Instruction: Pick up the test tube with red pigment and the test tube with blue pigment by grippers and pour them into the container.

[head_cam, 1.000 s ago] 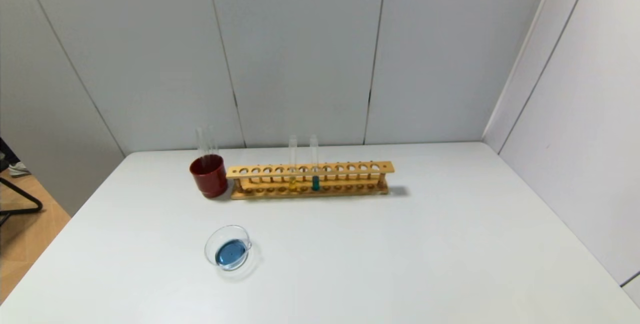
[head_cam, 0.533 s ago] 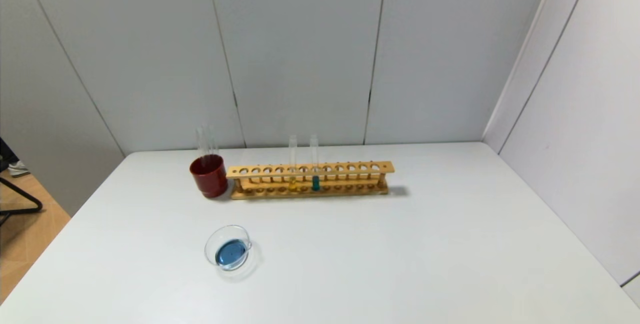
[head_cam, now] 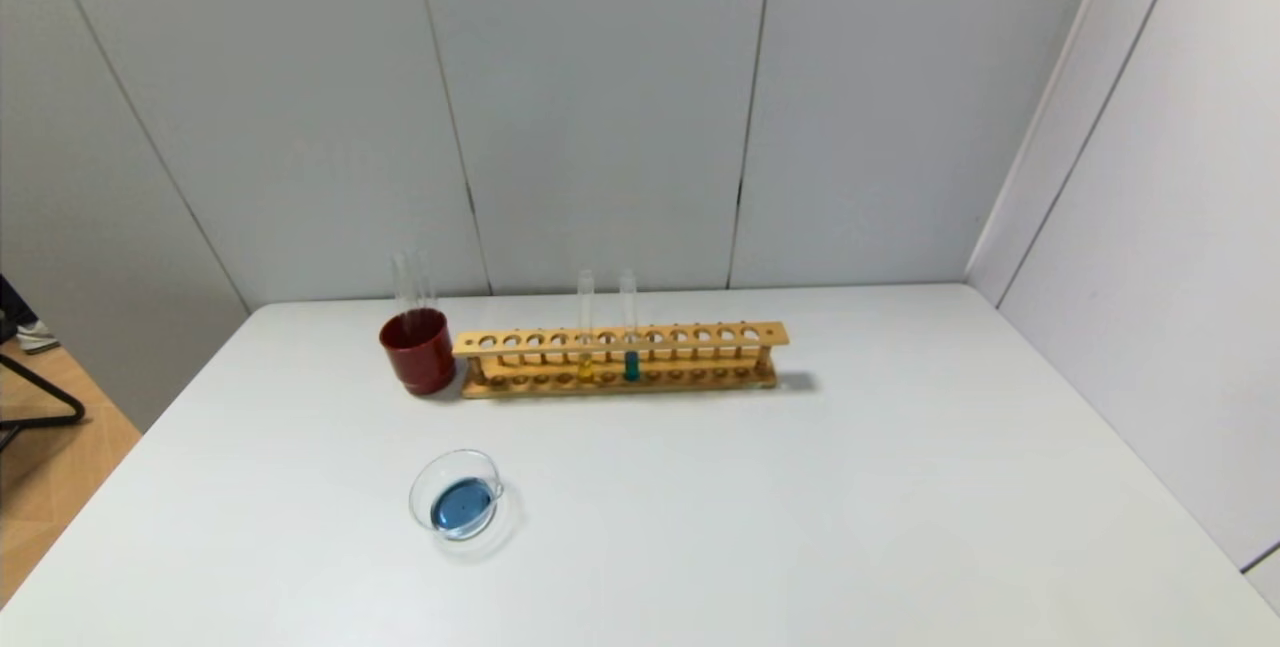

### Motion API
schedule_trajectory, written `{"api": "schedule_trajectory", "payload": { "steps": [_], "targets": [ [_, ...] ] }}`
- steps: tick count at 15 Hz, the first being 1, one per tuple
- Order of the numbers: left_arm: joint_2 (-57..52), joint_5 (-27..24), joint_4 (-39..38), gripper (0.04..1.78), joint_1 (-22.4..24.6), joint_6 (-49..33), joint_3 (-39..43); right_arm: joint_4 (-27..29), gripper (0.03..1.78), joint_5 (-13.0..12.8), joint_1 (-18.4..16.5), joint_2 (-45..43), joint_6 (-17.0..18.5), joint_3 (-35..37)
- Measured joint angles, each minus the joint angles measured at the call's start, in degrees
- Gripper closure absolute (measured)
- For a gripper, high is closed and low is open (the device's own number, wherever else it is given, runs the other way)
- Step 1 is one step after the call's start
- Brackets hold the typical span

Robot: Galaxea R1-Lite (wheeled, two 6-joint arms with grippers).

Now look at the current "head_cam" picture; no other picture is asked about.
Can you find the glass test tube red pigment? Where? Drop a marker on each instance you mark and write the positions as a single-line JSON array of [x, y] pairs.
[[398, 285]]

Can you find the wooden test tube rack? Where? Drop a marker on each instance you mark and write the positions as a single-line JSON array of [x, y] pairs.
[[700, 334]]

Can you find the glass test tube yellow pigment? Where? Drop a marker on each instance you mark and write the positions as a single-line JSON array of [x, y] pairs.
[[585, 367]]

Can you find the empty glass test tube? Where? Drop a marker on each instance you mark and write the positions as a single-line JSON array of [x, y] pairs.
[[418, 283], [407, 285]]

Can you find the dark red plastic cup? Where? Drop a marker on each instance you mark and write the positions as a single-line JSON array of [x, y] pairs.
[[420, 364]]

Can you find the clear glass beaker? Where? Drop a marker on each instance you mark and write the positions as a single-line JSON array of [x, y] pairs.
[[465, 507]]

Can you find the white sneaker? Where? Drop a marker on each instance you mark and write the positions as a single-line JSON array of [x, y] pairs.
[[38, 337]]

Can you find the black metal stand leg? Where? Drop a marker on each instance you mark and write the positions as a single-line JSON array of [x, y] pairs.
[[45, 392]]

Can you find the dark trouser leg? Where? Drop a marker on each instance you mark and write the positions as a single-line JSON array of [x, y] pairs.
[[12, 302]]

